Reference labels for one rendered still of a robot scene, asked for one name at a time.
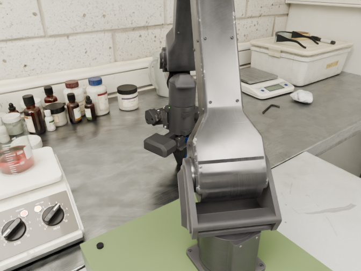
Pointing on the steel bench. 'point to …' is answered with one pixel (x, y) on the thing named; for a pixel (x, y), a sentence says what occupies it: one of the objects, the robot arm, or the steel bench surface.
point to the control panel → (37, 224)
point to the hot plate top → (48, 175)
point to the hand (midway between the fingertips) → (180, 151)
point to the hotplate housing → (60, 243)
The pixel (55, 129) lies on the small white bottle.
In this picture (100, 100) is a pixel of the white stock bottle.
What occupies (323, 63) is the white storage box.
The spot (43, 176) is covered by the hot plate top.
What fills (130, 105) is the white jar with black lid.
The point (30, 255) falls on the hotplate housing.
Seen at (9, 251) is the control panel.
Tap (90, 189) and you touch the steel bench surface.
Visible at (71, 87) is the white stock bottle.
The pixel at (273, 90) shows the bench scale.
